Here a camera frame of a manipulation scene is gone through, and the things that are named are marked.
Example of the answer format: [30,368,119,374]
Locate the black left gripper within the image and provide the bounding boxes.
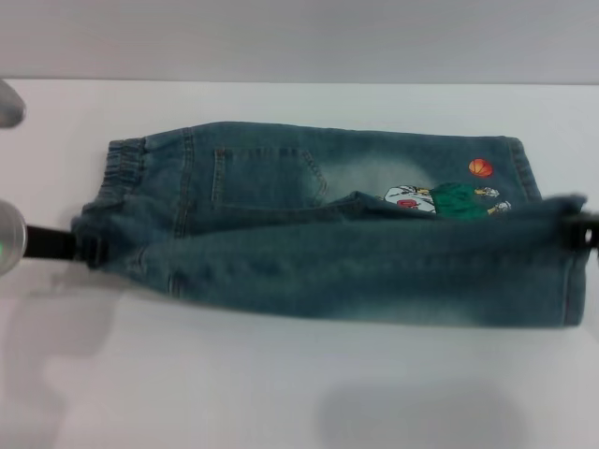
[24,224,110,271]

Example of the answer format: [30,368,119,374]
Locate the blue denim shorts with cartoon print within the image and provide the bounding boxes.
[69,121,590,328]

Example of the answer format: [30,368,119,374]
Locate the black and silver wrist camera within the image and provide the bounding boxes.
[0,79,28,128]

